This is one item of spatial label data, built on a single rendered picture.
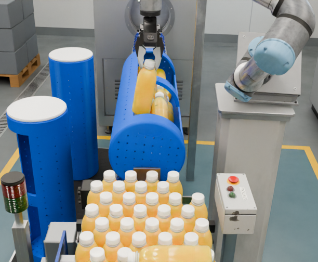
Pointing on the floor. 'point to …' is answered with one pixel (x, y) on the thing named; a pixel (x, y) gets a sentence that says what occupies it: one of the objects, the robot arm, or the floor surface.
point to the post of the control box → (228, 247)
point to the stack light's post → (22, 242)
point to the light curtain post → (198, 51)
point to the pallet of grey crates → (10, 40)
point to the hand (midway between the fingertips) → (148, 67)
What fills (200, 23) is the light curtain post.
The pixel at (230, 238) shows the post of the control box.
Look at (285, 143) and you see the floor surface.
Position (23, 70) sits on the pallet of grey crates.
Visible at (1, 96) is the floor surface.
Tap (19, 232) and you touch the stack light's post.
